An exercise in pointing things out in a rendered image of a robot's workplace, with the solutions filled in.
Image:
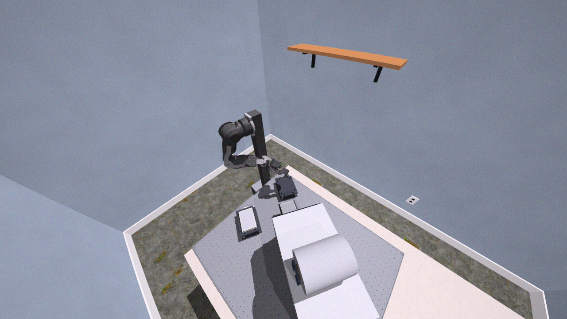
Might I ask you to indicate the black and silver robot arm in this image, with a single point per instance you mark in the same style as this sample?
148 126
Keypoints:
231 133

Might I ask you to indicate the white cylinder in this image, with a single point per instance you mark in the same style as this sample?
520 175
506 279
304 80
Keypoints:
324 263

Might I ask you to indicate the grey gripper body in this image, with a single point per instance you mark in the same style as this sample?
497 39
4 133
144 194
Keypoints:
275 164

